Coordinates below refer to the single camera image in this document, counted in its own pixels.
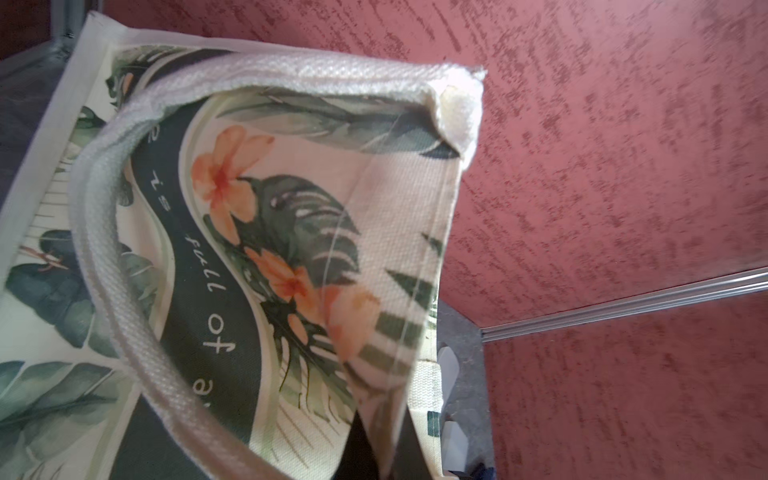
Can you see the left aluminium corner post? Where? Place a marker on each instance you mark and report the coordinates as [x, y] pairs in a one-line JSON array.
[[67, 19]]

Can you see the frosted translucent pencil case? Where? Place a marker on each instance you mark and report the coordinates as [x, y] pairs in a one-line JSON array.
[[455, 446]]

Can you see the aluminium corner post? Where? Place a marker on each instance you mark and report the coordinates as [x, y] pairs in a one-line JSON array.
[[67, 19], [732, 285]]

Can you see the blue black stapler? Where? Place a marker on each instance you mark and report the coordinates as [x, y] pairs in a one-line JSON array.
[[481, 472]]

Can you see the cream canvas tote bag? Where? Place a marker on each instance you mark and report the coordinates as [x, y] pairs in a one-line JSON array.
[[220, 259]]

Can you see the right aluminium corner post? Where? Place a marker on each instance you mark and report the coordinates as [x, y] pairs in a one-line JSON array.
[[732, 285]]

